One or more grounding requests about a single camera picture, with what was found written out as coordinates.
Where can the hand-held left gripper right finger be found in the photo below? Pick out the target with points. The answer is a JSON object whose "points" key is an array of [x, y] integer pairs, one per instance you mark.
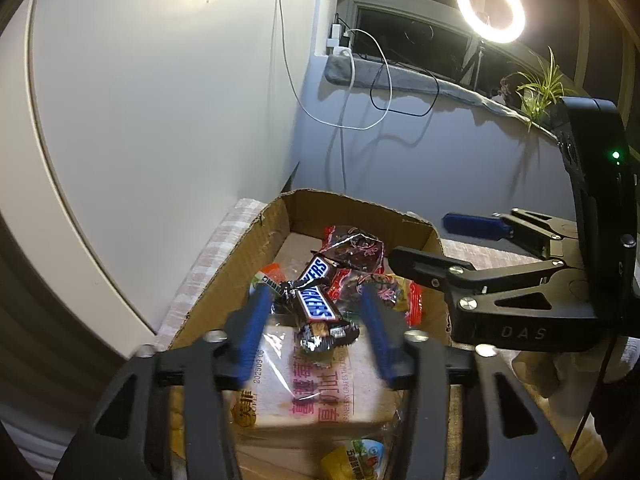
{"points": [[380, 335]]}

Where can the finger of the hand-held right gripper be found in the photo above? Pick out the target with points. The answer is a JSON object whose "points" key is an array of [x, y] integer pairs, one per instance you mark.
{"points": [[475, 225], [470, 285]]}

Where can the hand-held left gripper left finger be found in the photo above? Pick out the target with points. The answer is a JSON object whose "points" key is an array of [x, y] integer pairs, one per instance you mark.
{"points": [[252, 330]]}

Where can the jelly cup orange green lid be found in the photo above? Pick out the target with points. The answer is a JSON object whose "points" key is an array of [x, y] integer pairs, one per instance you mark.
{"points": [[267, 275]]}

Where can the dark snack packet red ends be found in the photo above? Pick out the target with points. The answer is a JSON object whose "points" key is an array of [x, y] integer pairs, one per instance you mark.
{"points": [[350, 280], [355, 252]]}

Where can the cardboard box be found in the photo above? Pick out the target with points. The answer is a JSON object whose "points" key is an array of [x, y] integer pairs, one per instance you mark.
{"points": [[300, 210]]}

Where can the person's right forearm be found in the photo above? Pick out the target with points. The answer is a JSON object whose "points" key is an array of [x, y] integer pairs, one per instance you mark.
{"points": [[540, 370]]}

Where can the red yellow snack packet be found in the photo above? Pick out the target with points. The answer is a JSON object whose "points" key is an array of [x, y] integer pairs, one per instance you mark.
{"points": [[412, 305]]}

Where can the dark candy wrapper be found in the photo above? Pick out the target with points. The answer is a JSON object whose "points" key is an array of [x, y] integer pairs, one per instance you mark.
{"points": [[325, 337]]}

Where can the bagged bread loaf pink print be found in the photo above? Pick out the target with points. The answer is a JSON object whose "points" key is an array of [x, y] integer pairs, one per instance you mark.
{"points": [[310, 390]]}

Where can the jelly cup yellow green lid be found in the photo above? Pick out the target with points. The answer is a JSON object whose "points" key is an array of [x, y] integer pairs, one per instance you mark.
{"points": [[355, 460]]}

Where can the potted spider plant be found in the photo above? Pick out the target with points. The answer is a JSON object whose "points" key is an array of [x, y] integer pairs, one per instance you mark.
{"points": [[542, 90]]}

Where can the small flower figurine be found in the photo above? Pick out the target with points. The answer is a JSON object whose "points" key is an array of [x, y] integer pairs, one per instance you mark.
{"points": [[504, 89]]}

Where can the grey cloth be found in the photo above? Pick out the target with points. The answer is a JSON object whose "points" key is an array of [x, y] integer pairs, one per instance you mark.
{"points": [[405, 80]]}

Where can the dark window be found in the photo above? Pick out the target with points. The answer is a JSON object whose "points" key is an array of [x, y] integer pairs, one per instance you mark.
{"points": [[410, 35]]}

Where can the dark cloth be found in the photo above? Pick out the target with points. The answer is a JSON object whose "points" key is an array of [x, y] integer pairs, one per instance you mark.
{"points": [[620, 425]]}

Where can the white charger plug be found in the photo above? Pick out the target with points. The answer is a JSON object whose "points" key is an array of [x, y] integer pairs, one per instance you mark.
{"points": [[336, 40]]}

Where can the white curved panel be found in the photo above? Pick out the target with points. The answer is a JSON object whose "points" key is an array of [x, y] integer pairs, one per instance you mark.
{"points": [[150, 110]]}

